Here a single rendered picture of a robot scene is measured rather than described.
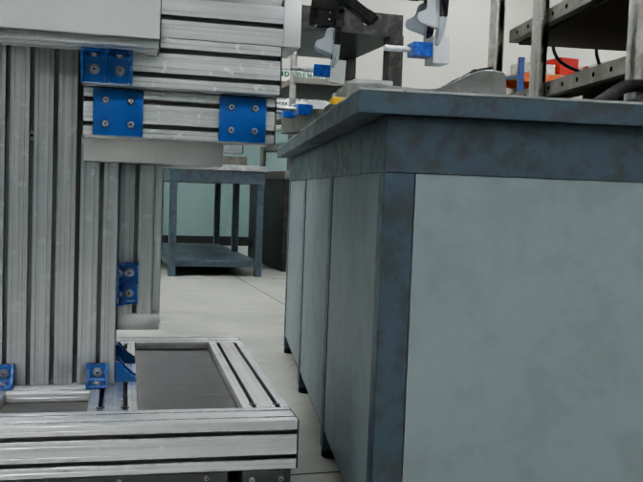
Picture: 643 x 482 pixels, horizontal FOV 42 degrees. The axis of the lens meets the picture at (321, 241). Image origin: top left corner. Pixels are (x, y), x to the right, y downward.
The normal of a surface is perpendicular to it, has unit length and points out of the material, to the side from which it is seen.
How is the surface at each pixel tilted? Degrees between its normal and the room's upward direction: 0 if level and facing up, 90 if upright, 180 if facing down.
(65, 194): 90
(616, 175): 90
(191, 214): 90
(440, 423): 90
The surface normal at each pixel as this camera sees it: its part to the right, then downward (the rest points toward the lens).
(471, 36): 0.29, 0.07
